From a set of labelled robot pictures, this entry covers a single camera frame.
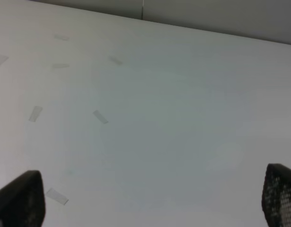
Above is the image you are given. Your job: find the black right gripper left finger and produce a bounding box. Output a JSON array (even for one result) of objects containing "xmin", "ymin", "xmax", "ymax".
[{"xmin": 0, "ymin": 170, "xmax": 45, "ymax": 227}]

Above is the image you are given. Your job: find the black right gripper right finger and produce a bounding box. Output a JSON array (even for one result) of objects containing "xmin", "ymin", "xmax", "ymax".
[{"xmin": 261, "ymin": 164, "xmax": 291, "ymax": 227}]

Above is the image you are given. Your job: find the clear tape strip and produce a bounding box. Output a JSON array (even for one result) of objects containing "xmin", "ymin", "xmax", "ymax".
[
  {"xmin": 54, "ymin": 34, "xmax": 70, "ymax": 41},
  {"xmin": 46, "ymin": 188, "xmax": 69, "ymax": 205},
  {"xmin": 0, "ymin": 55, "xmax": 9, "ymax": 66},
  {"xmin": 93, "ymin": 110, "xmax": 108, "ymax": 124},
  {"xmin": 29, "ymin": 106, "xmax": 43, "ymax": 122},
  {"xmin": 109, "ymin": 56, "xmax": 123, "ymax": 65},
  {"xmin": 52, "ymin": 63, "xmax": 70, "ymax": 69}
]

